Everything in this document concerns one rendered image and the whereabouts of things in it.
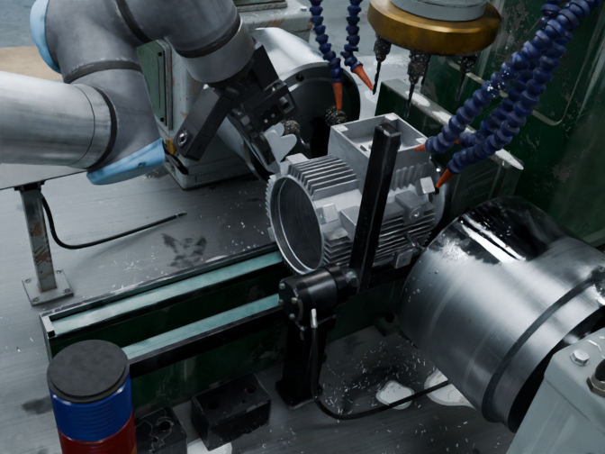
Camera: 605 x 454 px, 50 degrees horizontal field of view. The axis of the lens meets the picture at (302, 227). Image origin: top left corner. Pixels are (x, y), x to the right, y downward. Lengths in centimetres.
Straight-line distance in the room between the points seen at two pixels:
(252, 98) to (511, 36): 44
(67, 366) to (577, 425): 47
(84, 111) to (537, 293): 52
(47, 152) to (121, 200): 74
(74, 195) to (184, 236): 26
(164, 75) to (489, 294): 84
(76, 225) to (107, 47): 63
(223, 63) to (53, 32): 19
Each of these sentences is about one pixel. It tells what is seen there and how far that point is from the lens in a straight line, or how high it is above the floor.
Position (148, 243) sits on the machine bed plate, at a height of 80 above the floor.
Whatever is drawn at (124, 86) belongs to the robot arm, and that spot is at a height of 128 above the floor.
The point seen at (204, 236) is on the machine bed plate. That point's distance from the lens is 131.
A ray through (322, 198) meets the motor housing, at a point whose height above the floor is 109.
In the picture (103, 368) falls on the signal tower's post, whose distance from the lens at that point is 53.
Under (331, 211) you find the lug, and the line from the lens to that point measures 91.
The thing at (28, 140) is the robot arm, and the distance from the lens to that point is 65.
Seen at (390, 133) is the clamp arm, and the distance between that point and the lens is 78.
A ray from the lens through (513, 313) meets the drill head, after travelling 77.
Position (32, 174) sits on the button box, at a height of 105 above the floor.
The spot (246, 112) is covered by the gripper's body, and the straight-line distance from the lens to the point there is 88.
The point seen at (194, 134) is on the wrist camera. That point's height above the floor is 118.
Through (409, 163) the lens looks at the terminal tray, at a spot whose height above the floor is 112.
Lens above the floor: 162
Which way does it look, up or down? 37 degrees down
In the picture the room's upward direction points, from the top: 7 degrees clockwise
